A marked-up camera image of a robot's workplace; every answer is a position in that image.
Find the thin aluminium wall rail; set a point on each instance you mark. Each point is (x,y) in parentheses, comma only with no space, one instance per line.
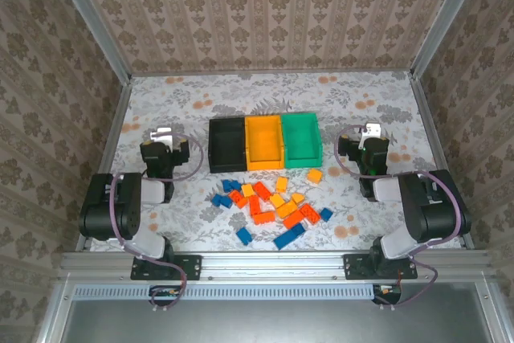
(273,73)

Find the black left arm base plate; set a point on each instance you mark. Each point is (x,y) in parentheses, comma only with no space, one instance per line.
(190,267)

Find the grey metal sheet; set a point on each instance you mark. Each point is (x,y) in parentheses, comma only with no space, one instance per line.
(281,323)

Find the orange plastic bin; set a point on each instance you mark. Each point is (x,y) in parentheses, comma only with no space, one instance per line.
(263,142)

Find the floral patterned table cover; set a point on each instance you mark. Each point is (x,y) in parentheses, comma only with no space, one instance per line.
(180,98)

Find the green plastic bin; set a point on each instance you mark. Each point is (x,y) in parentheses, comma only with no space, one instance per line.
(301,138)

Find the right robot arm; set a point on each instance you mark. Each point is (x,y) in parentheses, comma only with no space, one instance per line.
(425,210)

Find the wide aluminium mounting rail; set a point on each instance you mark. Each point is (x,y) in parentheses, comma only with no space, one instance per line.
(273,266)

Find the light orange lego brick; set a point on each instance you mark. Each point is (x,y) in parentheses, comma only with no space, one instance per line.
(265,218)

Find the aluminium frame side rail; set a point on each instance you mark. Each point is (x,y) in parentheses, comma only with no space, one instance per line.
(427,118)
(116,118)

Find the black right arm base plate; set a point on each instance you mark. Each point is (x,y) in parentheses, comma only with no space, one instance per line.
(355,266)

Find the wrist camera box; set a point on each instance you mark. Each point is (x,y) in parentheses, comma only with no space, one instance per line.
(372,130)
(160,134)

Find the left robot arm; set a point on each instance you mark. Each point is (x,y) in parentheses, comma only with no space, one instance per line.
(104,206)

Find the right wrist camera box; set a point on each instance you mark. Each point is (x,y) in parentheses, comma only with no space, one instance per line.
(372,130)

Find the short aluminium frame post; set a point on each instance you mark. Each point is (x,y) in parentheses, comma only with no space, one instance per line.
(52,319)
(493,311)

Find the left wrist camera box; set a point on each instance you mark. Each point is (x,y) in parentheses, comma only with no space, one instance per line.
(160,134)

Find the black plastic bin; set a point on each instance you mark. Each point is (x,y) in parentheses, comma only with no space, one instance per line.
(227,146)

